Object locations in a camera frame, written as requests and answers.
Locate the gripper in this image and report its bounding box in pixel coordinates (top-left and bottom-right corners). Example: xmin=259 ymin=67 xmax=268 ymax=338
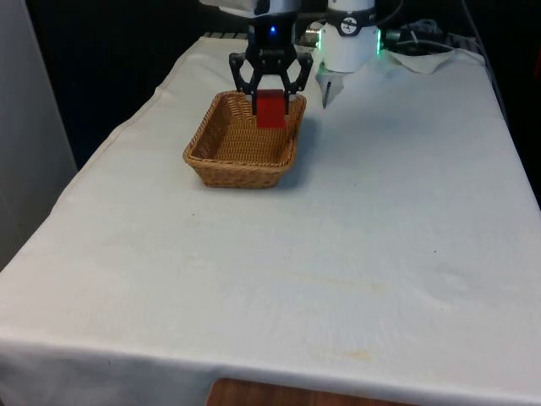
xmin=228 ymin=12 xmax=314 ymax=116

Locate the red cube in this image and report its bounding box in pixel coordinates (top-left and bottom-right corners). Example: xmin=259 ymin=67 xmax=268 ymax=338
xmin=255 ymin=88 xmax=289 ymax=129

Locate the wicker basket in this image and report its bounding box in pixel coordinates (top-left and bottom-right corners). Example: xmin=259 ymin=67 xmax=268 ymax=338
xmin=182 ymin=90 xmax=309 ymax=189

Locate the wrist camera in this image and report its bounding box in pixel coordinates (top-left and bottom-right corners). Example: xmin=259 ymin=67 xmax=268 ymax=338
xmin=198 ymin=0 xmax=271 ymax=19

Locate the black cable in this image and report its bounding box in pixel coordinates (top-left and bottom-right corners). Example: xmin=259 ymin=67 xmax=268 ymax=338
xmin=374 ymin=0 xmax=409 ymax=27

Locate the grey cable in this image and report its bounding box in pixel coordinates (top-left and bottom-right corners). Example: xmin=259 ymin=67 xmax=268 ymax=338
xmin=461 ymin=0 xmax=509 ymax=120

